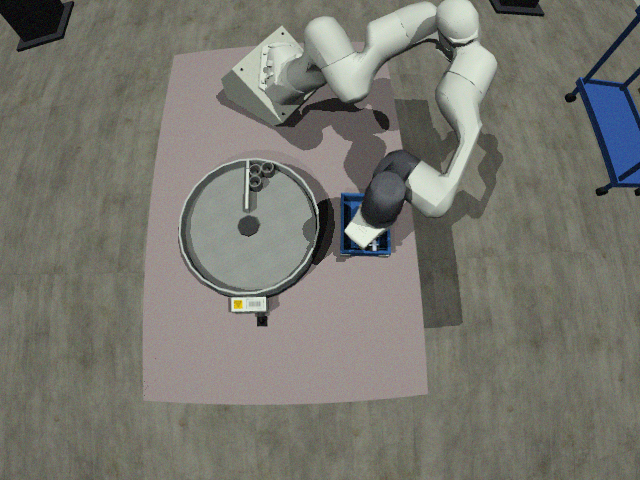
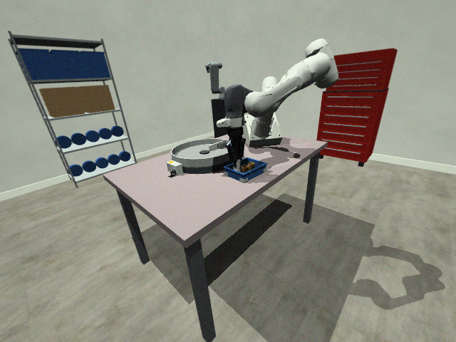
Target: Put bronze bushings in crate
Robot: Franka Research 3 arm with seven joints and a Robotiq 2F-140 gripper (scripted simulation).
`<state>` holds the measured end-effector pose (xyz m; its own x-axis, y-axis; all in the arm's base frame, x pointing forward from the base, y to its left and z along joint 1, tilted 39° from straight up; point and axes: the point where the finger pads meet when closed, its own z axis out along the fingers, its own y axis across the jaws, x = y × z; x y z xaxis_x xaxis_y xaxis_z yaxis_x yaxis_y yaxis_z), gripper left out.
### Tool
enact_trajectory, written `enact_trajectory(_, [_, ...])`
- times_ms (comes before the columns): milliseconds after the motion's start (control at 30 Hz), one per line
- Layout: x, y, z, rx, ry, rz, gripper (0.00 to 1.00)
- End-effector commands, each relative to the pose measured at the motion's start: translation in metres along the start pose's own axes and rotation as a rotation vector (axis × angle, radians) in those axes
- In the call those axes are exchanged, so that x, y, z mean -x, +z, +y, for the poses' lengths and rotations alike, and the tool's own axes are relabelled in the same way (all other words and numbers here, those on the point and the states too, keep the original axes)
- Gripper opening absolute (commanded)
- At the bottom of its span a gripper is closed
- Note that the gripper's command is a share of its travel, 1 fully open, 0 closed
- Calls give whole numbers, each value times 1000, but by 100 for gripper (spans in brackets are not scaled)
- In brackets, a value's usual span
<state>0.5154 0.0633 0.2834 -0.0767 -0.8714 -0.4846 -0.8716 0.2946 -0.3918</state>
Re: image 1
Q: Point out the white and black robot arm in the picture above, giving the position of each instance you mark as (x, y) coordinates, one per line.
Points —
(459, 95)

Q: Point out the grey metal bushing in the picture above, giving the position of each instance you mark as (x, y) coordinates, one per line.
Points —
(255, 179)
(265, 166)
(255, 167)

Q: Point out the blue crate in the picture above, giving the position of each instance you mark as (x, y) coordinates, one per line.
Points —
(350, 203)

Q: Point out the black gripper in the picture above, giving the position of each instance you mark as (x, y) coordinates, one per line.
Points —
(373, 246)

